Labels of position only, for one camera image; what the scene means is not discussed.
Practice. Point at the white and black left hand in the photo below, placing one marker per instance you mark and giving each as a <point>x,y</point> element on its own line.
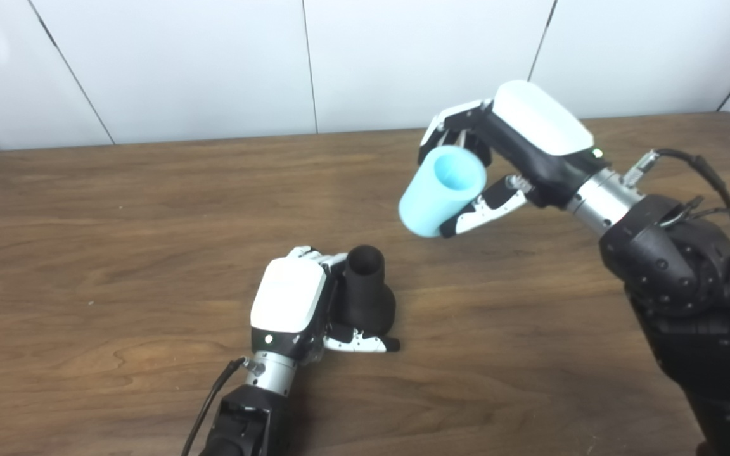
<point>286,294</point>

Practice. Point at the white and black right hand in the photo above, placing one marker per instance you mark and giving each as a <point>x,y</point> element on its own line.
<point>539,123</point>

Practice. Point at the black flared nozzle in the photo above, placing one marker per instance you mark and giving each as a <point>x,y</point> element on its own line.
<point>368,297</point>

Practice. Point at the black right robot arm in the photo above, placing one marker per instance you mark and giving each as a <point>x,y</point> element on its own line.
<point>682,285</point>

